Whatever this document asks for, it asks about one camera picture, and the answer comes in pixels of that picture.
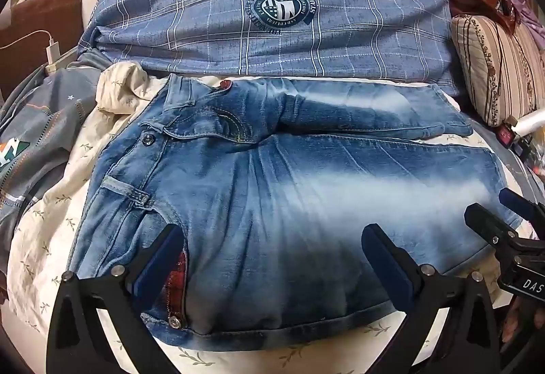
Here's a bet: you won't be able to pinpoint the person's right hand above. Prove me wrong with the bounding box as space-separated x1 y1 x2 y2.
501 295 545 346

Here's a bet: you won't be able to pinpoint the blue denim pants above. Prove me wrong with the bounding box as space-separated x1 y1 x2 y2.
68 74 524 353

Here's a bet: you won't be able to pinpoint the pink packet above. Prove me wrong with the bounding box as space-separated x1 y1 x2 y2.
496 124 517 150

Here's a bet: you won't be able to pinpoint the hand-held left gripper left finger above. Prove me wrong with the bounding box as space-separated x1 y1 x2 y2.
46 224 185 374

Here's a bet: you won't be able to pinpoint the white charging cable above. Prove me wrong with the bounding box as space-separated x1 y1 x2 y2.
0 30 55 56

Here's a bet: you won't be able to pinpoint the cream floral bedsheet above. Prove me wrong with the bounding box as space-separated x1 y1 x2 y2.
9 61 538 374

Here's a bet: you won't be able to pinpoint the striped beige pillow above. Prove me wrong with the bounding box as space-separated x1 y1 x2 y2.
450 14 545 128

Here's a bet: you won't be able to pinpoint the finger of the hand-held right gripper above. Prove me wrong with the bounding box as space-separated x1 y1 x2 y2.
499 188 545 231
464 204 520 248

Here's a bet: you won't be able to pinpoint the white plastic roll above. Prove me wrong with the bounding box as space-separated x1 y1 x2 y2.
512 107 545 137

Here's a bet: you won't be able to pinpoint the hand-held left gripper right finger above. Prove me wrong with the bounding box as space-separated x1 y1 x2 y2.
361 223 501 374

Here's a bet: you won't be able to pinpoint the brown cushion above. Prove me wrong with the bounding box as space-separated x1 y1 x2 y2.
0 0 84 81

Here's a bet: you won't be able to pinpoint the purple cloth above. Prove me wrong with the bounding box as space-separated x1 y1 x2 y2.
507 0 545 49

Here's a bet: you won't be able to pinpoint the grey star print jacket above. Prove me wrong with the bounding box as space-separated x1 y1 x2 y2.
0 50 115 258

